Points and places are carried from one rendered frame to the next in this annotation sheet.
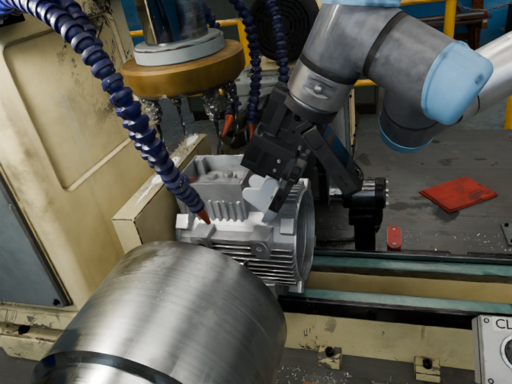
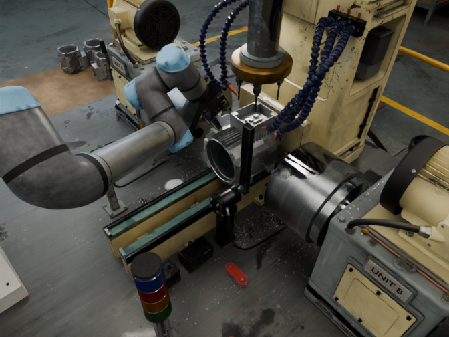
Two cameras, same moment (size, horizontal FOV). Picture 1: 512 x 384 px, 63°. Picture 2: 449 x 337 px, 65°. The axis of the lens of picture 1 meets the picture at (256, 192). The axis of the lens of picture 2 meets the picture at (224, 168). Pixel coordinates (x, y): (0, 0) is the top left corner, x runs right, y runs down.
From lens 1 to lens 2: 135 cm
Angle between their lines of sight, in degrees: 87
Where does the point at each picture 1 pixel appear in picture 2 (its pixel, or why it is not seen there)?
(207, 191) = (243, 110)
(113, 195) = (286, 97)
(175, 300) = not seen: hidden behind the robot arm
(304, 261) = (225, 177)
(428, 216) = (238, 319)
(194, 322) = not seen: hidden behind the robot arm
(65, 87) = (294, 43)
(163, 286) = not seen: hidden behind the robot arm
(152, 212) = (248, 96)
